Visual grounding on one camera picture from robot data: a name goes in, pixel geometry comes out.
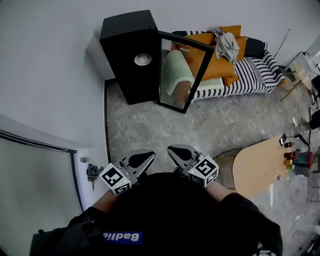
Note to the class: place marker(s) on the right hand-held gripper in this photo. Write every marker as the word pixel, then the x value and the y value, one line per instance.
pixel 203 172

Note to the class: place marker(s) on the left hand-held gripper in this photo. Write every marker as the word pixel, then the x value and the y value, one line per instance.
pixel 112 177

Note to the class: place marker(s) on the white plate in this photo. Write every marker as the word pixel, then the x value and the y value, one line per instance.
pixel 136 62

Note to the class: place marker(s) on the black cabinet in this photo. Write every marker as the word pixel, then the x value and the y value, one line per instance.
pixel 125 37

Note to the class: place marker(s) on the person's right forearm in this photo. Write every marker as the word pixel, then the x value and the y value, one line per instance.
pixel 216 192

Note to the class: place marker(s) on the person's left forearm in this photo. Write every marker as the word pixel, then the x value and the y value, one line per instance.
pixel 106 201

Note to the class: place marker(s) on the black framed glass door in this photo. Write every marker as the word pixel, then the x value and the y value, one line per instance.
pixel 200 46

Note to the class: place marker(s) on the bunch of keys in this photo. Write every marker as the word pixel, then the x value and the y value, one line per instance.
pixel 92 172

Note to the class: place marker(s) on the person's black clothing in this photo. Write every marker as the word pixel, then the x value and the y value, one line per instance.
pixel 162 212

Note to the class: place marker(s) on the round door knob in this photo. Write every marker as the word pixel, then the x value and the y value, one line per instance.
pixel 83 159

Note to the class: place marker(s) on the orange cushion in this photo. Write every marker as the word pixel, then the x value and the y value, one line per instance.
pixel 217 67
pixel 231 29
pixel 183 90
pixel 242 47
pixel 200 39

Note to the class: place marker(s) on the wooden table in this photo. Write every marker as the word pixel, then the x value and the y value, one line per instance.
pixel 260 167

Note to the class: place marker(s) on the pale green blanket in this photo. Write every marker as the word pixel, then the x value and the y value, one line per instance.
pixel 211 82

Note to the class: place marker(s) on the green knitted pillow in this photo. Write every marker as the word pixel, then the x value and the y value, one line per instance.
pixel 175 70

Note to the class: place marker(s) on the black phone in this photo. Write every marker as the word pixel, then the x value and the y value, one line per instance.
pixel 283 140

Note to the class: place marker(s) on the small yellow bottle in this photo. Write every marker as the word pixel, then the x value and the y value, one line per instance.
pixel 288 162

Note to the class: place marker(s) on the red-capped dark bottle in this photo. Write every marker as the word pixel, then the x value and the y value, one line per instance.
pixel 289 144
pixel 288 155

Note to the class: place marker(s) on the small green bottle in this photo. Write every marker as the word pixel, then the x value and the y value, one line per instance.
pixel 290 167

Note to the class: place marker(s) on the black white striped sofa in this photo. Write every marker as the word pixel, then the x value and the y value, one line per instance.
pixel 252 75

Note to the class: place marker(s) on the white door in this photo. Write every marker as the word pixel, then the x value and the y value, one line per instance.
pixel 32 190

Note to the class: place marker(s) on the grey crumpled cloth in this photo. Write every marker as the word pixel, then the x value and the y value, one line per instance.
pixel 226 46

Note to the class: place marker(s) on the teal and red device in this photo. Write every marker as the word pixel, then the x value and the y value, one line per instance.
pixel 303 158

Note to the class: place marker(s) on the black white-trimmed pillow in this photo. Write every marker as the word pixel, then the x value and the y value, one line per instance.
pixel 256 47

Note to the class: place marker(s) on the thin metal rod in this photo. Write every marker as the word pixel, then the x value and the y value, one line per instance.
pixel 282 43

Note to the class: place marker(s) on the white cabinet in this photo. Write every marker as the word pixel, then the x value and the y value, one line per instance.
pixel 310 60

